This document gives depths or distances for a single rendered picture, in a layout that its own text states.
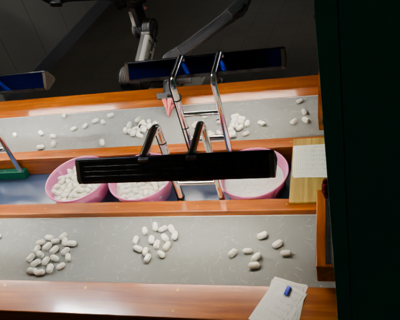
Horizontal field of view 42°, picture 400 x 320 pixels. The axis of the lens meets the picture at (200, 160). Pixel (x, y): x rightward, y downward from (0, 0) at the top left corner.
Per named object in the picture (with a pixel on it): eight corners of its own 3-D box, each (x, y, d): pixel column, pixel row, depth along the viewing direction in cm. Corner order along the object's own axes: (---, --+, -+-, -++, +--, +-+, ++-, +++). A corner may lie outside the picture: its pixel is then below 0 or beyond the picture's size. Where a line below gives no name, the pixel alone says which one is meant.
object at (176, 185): (181, 211, 197) (148, 118, 168) (233, 210, 192) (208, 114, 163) (171, 251, 183) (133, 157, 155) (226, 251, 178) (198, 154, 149)
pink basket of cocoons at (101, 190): (67, 173, 230) (59, 157, 224) (123, 170, 222) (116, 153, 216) (44, 218, 211) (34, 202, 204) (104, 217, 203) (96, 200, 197)
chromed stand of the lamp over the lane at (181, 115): (199, 142, 226) (174, 53, 197) (244, 140, 220) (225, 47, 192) (191, 173, 212) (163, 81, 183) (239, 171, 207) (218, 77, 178)
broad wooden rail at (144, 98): (-1, 129, 288) (-18, 102, 276) (335, 106, 239) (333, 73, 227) (-12, 143, 279) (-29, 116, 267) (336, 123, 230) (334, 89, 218)
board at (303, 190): (293, 141, 199) (293, 138, 198) (333, 139, 195) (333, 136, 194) (289, 204, 176) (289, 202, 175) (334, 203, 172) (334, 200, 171)
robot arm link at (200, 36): (239, 4, 235) (238, -3, 224) (247, 14, 234) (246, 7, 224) (163, 61, 239) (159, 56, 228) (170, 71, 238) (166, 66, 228)
